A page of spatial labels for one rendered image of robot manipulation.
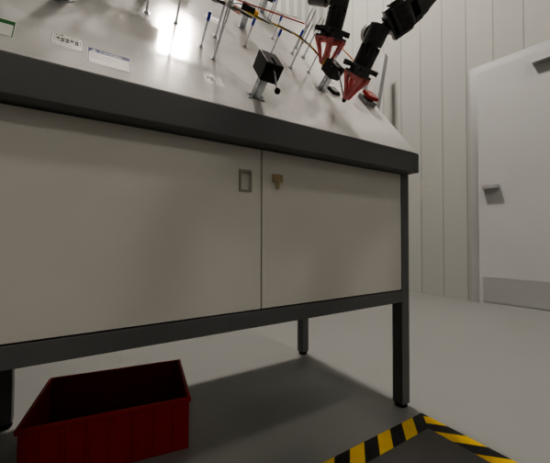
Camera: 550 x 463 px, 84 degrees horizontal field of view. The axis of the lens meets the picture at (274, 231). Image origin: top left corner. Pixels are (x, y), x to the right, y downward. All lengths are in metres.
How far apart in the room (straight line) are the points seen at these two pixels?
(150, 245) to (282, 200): 0.34
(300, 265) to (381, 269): 0.33
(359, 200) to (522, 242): 2.41
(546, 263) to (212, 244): 2.88
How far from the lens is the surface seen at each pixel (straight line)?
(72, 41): 0.78
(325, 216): 0.88
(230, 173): 0.74
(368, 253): 1.01
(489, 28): 3.88
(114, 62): 0.75
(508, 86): 3.54
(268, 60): 0.79
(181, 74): 0.79
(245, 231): 0.74
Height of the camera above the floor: 0.58
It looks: 1 degrees up
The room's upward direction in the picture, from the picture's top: straight up
